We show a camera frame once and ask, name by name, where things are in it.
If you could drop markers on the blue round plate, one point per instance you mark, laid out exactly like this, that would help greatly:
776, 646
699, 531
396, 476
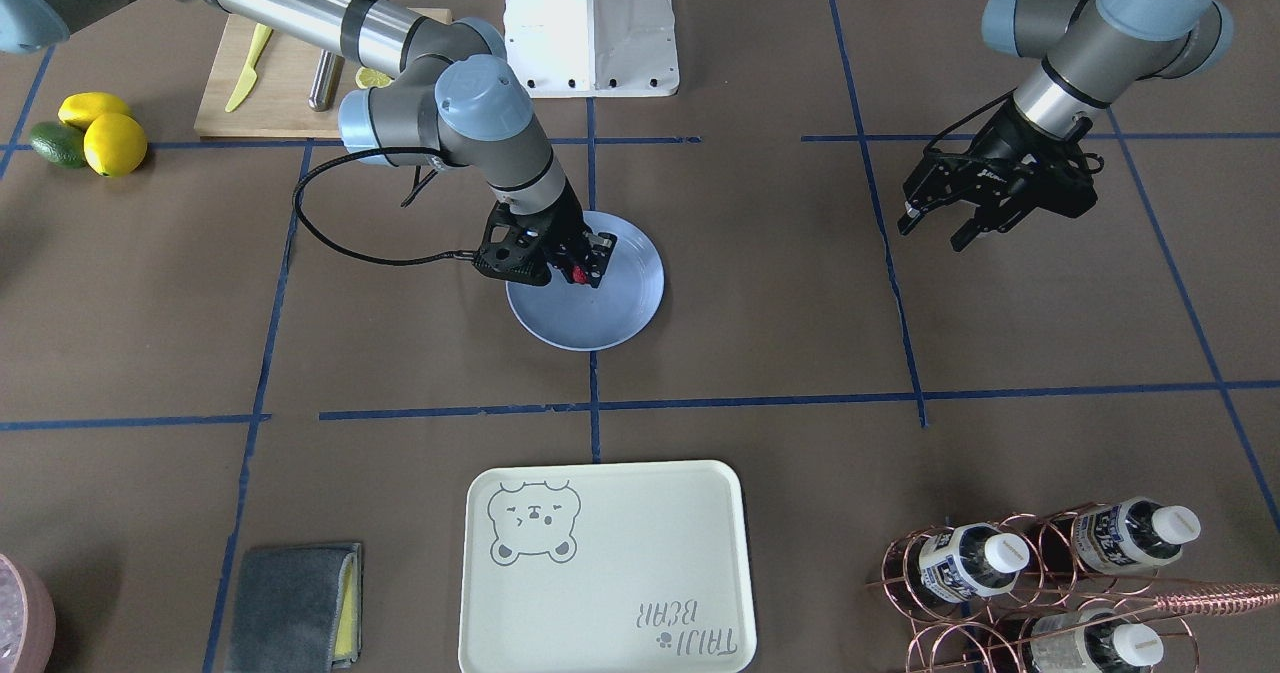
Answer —
584, 318

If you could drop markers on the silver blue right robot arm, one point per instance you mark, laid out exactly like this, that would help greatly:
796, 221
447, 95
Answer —
453, 102

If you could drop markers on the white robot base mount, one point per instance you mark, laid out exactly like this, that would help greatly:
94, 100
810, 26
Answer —
593, 48

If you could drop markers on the grey yellow folded cloth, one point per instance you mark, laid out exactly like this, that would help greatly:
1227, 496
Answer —
298, 609

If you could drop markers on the yellow lemon front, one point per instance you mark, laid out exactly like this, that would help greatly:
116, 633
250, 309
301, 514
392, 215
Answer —
114, 145

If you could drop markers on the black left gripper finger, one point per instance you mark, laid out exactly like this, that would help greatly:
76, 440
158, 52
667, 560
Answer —
983, 222
916, 207

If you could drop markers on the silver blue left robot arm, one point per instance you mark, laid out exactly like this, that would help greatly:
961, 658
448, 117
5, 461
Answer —
1088, 52

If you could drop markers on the water bottle bottom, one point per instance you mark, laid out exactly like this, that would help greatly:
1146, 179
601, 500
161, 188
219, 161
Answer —
1104, 647

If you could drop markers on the steel rod black cap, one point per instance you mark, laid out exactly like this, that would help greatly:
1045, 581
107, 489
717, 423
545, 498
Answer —
324, 86

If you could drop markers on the lemon half slice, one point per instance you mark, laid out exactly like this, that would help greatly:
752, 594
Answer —
367, 78

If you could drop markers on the yellow lemon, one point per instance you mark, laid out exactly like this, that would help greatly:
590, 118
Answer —
81, 109
114, 145

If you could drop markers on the cream bear tray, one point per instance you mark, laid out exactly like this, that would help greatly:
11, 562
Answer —
626, 567

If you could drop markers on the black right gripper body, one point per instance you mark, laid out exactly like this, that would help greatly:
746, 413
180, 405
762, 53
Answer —
566, 226

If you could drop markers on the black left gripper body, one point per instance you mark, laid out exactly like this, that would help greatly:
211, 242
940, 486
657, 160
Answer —
1001, 160

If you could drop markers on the wooden cutting board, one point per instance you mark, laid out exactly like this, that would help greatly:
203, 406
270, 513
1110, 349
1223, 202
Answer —
277, 107

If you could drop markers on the yellow plastic knife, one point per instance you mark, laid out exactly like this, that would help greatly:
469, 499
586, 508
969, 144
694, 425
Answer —
248, 76

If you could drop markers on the green avocado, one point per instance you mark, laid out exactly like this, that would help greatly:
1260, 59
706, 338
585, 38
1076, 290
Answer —
59, 144

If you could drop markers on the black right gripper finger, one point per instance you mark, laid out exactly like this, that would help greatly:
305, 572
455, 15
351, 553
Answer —
565, 264
600, 251

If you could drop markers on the water bottle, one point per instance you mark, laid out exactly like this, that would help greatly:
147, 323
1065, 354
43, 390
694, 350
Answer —
1136, 535
975, 560
1104, 647

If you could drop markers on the yellow lemon rear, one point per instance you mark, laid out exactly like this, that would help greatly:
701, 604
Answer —
81, 109

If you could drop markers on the copper wire bottle rack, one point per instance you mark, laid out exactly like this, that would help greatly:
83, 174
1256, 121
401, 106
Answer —
977, 635

